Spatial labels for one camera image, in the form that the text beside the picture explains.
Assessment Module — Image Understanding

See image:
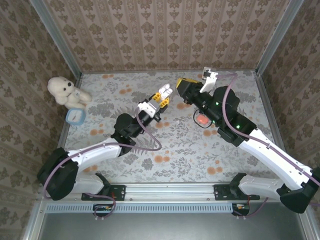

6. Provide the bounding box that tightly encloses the pink earbud charging case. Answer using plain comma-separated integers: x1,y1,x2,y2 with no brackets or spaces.
195,113,211,126

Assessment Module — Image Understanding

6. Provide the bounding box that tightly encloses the small blue square clock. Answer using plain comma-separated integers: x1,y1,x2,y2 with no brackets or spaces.
65,107,87,126

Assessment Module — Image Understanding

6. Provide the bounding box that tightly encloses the white plush dog toy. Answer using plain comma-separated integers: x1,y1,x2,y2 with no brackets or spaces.
47,76,92,110

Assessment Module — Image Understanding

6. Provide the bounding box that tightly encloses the small black controller board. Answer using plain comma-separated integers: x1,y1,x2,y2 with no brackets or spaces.
92,203,113,218
231,202,251,216

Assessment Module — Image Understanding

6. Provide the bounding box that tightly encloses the grey metal sheet panel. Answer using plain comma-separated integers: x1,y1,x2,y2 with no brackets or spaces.
37,212,310,240

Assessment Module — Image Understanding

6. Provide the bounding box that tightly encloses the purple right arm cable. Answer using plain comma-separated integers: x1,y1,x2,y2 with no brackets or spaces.
216,72,320,221

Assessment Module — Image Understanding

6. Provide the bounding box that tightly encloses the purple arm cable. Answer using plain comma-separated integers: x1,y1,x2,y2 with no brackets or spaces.
216,72,320,221
43,108,163,222

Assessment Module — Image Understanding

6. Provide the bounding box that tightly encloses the thin black right gripper cable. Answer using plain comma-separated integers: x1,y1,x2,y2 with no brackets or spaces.
192,109,214,129

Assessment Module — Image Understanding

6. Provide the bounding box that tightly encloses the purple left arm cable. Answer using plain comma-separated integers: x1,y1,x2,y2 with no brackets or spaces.
43,108,163,222

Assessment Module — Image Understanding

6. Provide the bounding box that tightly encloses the aluminium table back rail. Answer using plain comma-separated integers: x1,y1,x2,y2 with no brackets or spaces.
81,69,258,75

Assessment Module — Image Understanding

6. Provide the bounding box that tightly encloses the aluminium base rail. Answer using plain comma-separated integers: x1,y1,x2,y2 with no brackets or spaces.
37,182,307,201

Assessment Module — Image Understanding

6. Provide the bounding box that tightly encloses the aluminium frame post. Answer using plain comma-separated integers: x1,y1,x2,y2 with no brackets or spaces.
29,0,84,80
255,0,305,76

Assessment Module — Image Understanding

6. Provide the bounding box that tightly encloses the grey slotted cable duct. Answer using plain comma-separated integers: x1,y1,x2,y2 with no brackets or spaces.
46,202,251,213

